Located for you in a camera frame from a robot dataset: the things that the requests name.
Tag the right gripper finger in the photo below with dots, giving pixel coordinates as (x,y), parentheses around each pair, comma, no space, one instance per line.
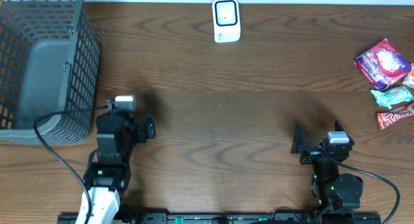
(338,126)
(298,144)

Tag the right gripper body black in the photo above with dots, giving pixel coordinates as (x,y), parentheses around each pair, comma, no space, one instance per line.
(312,154)

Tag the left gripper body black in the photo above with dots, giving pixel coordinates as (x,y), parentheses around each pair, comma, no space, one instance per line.
(141,132)

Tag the orange brown snack bar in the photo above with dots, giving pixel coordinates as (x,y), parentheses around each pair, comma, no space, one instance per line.
(386,119)

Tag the teal snack packet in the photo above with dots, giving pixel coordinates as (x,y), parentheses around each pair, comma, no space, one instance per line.
(392,96)

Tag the red purple snack bag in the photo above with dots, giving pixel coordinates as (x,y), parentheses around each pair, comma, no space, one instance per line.
(383,65)

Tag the orange juice carton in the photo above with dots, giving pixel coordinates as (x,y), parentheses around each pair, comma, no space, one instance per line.
(409,78)

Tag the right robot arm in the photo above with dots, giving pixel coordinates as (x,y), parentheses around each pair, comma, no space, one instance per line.
(339,194)

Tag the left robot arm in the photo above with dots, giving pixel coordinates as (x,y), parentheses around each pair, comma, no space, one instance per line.
(108,172)

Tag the grey plastic mesh basket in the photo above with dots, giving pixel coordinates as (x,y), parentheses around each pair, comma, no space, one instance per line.
(49,70)

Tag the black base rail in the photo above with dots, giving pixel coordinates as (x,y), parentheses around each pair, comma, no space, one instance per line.
(284,217)

